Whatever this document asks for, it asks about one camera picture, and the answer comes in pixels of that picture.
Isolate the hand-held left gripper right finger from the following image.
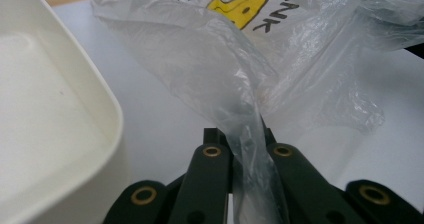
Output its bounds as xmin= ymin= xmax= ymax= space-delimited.
xmin=261 ymin=118 xmax=365 ymax=224

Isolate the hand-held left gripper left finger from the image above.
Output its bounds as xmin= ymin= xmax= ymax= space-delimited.
xmin=167 ymin=127 xmax=234 ymax=224

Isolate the clear printed plastic bag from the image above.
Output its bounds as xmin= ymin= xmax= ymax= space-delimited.
xmin=90 ymin=0 xmax=424 ymax=224

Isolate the white plastic bin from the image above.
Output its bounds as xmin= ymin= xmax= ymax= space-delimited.
xmin=0 ymin=0 xmax=129 ymax=224

